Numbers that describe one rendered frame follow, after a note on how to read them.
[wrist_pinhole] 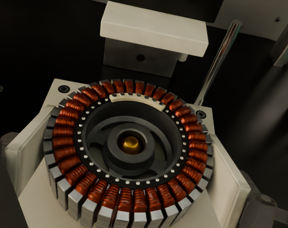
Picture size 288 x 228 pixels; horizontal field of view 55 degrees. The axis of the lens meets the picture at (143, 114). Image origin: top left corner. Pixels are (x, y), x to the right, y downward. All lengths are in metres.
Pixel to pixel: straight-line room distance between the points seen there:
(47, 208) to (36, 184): 0.02
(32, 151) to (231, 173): 0.11
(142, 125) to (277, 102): 0.18
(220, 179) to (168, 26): 0.09
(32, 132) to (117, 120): 0.07
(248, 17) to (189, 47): 0.27
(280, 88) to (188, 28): 0.22
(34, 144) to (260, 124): 0.22
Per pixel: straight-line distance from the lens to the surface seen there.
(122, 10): 0.17
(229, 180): 0.16
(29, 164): 0.17
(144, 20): 0.16
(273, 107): 0.33
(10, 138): 0.17
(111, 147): 0.18
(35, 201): 0.20
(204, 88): 0.25
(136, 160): 0.18
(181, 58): 0.30
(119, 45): 0.28
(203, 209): 0.21
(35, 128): 0.17
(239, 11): 0.42
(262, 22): 0.43
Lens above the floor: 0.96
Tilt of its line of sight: 48 degrees down
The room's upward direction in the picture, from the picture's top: 16 degrees clockwise
